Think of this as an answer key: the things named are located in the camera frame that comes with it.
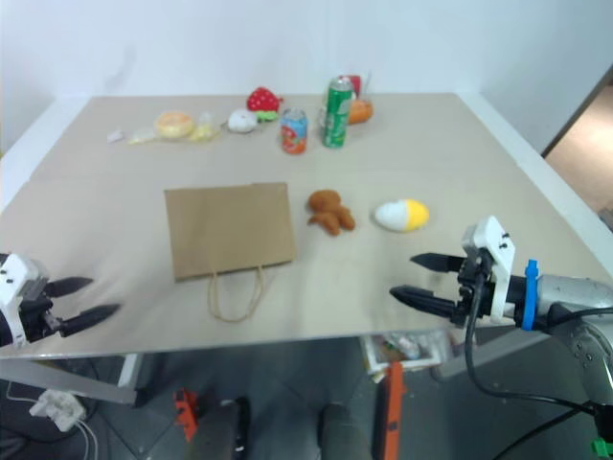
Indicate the white table frame beam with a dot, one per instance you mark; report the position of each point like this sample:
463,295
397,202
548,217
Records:
67,381

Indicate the orange and black tool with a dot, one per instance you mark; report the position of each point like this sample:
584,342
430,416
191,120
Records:
187,409

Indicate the white power strip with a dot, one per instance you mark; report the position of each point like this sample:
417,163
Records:
55,407

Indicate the white and yellow egg plush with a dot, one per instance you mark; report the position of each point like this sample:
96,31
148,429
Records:
400,215

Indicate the grey table frame beam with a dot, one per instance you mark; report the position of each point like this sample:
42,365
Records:
498,352

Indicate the flat yellow toy in wrapper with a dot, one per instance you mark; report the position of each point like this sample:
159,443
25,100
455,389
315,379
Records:
140,136

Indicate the small white toy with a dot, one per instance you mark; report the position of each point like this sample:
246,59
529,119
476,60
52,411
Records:
115,136

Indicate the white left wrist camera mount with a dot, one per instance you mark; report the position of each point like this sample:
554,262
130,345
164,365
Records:
14,282

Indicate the green soda can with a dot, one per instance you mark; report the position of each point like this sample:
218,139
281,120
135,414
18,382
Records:
337,115

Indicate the red and white plush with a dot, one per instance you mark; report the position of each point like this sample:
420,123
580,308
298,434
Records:
355,85

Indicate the green clip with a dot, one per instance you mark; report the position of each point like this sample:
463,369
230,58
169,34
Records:
602,445

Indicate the small yellow plush in wrapper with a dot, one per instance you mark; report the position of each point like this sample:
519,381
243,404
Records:
205,129

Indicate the dark rounded shape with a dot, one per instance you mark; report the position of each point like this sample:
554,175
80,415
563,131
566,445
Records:
242,424

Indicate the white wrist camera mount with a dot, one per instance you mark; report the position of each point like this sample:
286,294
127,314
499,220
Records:
14,282
500,259

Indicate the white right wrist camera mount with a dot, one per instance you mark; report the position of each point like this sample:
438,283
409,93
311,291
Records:
500,259

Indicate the white round plush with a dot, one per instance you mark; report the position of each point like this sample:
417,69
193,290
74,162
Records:
242,121

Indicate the orange carrot plush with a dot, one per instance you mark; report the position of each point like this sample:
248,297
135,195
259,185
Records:
360,111

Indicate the brown fried chicken toy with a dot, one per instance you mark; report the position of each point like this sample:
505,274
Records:
330,211

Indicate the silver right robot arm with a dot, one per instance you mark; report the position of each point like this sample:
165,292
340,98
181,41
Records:
570,302

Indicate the white box of clutter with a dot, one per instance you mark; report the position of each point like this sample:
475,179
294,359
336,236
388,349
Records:
407,352

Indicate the red strawberry plush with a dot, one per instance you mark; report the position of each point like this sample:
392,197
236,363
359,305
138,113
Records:
262,99

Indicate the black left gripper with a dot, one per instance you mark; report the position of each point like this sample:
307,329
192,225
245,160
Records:
36,314

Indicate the blue and red drink can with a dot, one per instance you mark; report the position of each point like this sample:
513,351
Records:
293,131

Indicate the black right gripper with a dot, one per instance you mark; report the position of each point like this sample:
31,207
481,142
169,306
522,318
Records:
471,287

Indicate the orange plastic tool handle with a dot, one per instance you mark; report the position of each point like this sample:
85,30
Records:
393,412

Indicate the orange donut plush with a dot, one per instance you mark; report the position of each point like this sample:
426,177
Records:
174,124

